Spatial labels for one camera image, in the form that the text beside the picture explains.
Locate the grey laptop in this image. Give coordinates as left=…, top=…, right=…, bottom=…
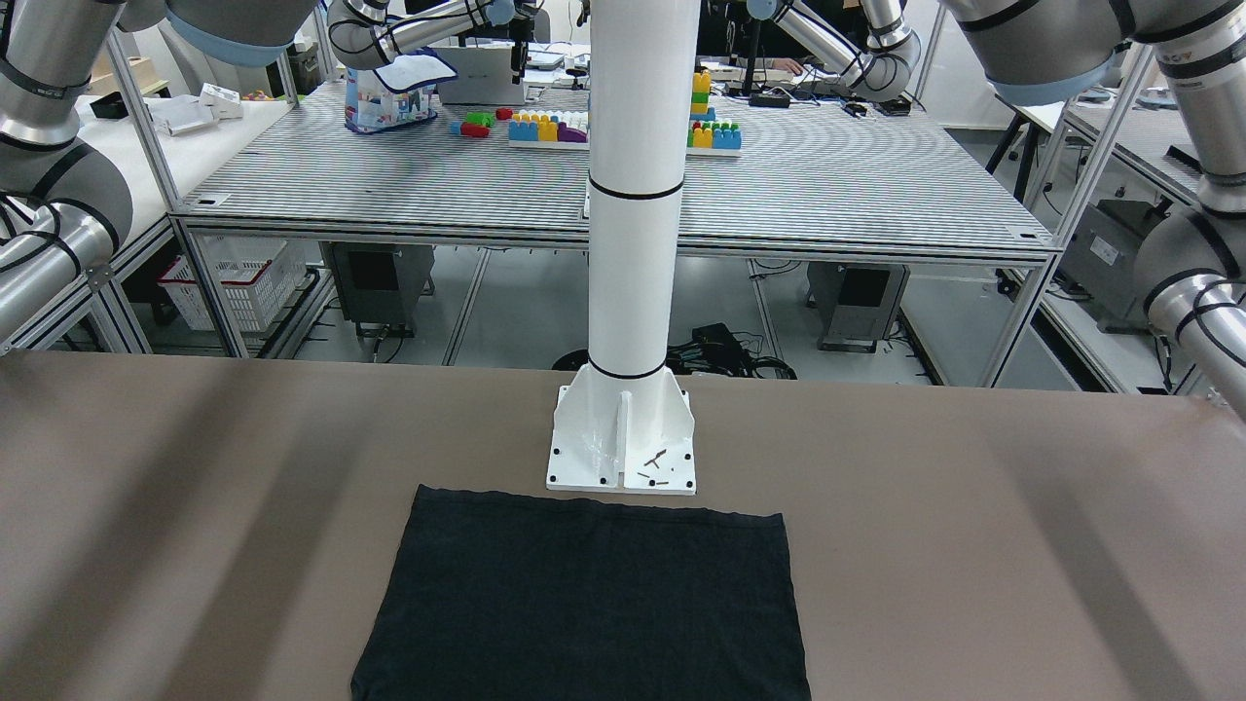
left=434, top=45, right=527, bottom=107

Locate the aluminium frame work table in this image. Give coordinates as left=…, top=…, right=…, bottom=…
left=164, top=83, right=1060, bottom=385

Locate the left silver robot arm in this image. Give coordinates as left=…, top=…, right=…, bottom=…
left=946, top=1, right=1245, bottom=416

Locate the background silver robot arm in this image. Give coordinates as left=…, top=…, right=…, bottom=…
left=326, top=1, right=520, bottom=71

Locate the colourful toy block set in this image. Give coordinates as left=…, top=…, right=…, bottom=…
left=449, top=68, right=744, bottom=157

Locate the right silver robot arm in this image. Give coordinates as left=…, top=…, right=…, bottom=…
left=1, top=1, right=314, bottom=337

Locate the blue white plastic bag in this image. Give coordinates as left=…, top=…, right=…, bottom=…
left=344, top=50, right=459, bottom=134

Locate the black t-shirt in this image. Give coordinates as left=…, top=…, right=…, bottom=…
left=348, top=486, right=812, bottom=700

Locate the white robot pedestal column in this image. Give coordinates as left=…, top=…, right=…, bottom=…
left=546, top=1, right=699, bottom=496

